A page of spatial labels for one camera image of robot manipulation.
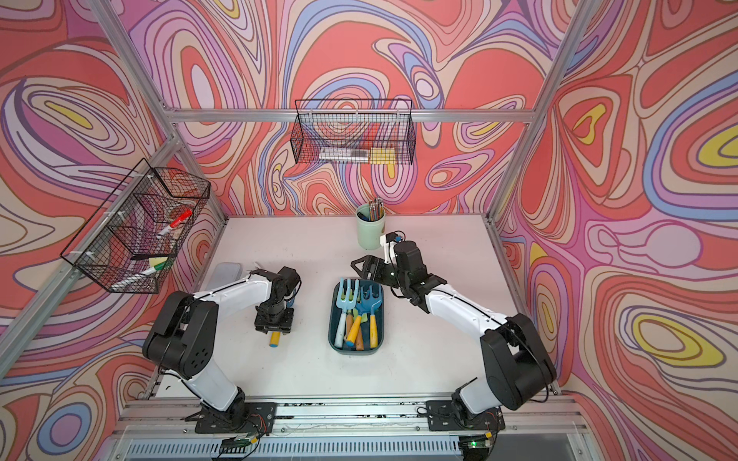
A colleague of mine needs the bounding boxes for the teal hand tool wooden handle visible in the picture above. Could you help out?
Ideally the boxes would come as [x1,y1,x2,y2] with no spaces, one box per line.
[344,287,369,352]

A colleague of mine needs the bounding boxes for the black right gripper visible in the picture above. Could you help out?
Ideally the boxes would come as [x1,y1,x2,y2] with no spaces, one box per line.
[352,255,409,288]

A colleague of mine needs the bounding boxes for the pens in cup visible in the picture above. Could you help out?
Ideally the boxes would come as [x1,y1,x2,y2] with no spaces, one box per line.
[357,198,384,222]

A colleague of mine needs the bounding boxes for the aluminium front rail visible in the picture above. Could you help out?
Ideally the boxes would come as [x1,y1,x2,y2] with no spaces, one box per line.
[96,394,603,460]

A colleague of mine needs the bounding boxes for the teal storage box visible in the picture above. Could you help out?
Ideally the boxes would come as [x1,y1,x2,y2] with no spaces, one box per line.
[328,279,386,355]

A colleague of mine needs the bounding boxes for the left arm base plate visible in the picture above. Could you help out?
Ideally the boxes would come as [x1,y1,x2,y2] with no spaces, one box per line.
[186,403,277,435]

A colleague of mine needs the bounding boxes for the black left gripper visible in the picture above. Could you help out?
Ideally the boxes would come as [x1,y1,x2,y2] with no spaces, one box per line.
[258,302,296,333]

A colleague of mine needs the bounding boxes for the yellow item in basket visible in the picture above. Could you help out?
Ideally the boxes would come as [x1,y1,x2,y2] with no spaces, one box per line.
[369,147,397,165]

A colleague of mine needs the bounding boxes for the grey flat case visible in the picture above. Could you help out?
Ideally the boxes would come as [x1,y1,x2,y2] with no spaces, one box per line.
[204,262,243,294]

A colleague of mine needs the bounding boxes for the black wire back basket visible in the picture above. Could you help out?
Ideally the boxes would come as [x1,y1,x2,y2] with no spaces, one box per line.
[289,97,417,166]

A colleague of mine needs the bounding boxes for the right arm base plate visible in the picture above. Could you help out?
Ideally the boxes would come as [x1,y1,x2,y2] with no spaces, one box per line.
[416,401,505,433]

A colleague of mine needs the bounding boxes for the black wire side basket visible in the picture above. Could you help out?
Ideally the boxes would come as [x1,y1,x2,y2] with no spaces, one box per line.
[61,159,211,294]

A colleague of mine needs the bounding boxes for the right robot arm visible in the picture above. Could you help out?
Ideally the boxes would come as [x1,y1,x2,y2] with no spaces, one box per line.
[351,240,557,421]

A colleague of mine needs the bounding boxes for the green capped marker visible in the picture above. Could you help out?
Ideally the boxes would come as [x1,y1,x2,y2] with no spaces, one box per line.
[111,257,171,290]

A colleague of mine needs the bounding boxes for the mint green pen cup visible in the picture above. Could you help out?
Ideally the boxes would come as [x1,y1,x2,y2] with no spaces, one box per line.
[355,204,386,251]

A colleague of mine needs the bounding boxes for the clear box in basket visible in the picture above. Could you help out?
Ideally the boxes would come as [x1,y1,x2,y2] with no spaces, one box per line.
[318,147,370,163]

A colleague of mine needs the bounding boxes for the aluminium frame post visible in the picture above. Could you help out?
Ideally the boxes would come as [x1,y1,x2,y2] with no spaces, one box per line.
[486,0,603,223]

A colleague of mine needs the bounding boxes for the red capped marker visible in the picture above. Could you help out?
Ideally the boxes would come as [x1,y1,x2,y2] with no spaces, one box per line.
[158,209,193,237]

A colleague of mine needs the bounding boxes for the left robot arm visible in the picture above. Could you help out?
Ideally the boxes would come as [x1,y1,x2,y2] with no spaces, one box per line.
[142,266,302,424]

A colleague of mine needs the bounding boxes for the light blue rake pale handle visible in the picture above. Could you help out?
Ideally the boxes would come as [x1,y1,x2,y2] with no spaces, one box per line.
[334,279,359,349]

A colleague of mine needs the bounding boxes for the green circuit board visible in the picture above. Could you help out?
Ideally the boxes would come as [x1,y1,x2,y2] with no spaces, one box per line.
[218,436,261,454]

